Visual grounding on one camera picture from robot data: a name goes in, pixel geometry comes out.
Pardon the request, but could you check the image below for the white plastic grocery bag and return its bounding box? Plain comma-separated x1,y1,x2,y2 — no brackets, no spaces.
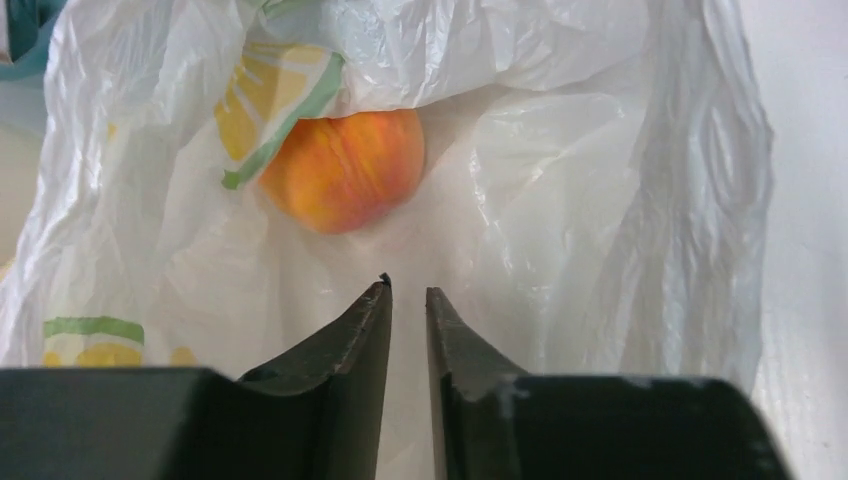
1,1,772,479

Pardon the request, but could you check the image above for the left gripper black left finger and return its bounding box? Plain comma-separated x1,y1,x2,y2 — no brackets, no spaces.
1,275,393,479

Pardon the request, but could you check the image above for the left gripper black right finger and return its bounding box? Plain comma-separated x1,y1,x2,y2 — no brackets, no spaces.
426,287,791,479

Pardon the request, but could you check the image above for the teal transparent plastic tub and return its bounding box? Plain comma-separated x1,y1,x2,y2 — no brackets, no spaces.
1,0,66,81

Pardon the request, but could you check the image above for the orange peach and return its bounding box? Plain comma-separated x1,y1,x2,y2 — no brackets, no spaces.
258,109,425,234

